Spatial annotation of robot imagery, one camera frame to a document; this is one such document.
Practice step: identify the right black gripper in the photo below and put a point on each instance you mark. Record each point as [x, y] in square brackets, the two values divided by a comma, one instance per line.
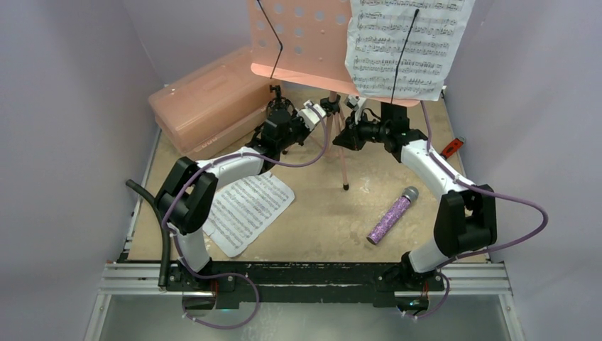
[346, 136]

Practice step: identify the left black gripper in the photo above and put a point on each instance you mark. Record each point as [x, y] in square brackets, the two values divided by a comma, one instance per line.
[304, 130]

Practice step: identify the pink music stand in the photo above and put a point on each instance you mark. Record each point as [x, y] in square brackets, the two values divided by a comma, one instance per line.
[305, 42]

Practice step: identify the sheet music page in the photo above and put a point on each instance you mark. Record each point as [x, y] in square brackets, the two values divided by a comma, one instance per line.
[404, 49]
[242, 210]

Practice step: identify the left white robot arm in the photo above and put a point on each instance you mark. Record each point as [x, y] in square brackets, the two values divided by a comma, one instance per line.
[185, 199]

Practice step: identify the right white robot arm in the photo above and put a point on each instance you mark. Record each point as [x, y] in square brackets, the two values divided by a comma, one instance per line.
[466, 217]

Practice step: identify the pink translucent storage box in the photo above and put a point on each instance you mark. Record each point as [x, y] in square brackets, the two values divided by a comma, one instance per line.
[211, 108]

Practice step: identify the purple glitter microphone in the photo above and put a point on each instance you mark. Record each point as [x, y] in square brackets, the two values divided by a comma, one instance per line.
[393, 215]

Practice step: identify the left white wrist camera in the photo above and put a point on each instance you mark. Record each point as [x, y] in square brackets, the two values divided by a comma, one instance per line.
[312, 114]

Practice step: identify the black microphone shock mount stand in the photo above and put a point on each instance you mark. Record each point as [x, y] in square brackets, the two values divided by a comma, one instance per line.
[279, 103]

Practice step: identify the red handled tool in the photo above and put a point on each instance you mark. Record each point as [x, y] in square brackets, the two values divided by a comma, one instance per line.
[452, 147]

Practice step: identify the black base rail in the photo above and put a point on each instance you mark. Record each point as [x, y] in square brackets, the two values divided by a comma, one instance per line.
[231, 283]

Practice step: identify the aluminium frame profile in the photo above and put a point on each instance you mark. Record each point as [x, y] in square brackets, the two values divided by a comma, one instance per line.
[133, 280]

